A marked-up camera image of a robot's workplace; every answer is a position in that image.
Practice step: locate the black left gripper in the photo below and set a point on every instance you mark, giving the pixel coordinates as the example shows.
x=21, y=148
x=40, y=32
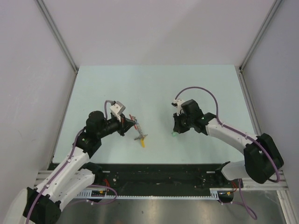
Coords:
x=124, y=124

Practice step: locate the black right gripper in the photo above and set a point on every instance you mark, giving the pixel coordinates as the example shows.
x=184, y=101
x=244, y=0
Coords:
x=177, y=127

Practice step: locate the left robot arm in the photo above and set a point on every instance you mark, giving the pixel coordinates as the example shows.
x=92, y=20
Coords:
x=48, y=199

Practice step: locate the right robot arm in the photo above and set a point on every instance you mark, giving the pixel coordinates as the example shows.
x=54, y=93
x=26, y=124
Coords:
x=262, y=158

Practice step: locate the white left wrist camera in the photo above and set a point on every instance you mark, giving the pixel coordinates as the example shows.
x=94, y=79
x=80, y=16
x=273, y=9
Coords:
x=117, y=108

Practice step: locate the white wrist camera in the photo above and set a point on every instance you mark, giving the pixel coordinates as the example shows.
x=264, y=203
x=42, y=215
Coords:
x=177, y=103
x=117, y=108

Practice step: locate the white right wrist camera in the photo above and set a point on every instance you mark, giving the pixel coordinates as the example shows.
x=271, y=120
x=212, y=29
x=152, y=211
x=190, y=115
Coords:
x=177, y=103

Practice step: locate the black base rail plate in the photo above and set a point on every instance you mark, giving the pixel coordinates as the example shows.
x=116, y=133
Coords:
x=164, y=179

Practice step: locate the white slotted cable duct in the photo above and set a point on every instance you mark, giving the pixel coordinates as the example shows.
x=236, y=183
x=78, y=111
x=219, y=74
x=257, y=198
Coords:
x=90, y=194

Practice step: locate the left aluminium frame post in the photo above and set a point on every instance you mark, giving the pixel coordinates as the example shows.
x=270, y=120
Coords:
x=56, y=33

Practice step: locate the aluminium frame post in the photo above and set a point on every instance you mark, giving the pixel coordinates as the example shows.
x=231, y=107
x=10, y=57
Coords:
x=261, y=32
x=56, y=33

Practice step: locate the right aluminium frame post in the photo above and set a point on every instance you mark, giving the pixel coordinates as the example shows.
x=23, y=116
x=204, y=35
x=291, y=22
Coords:
x=261, y=32

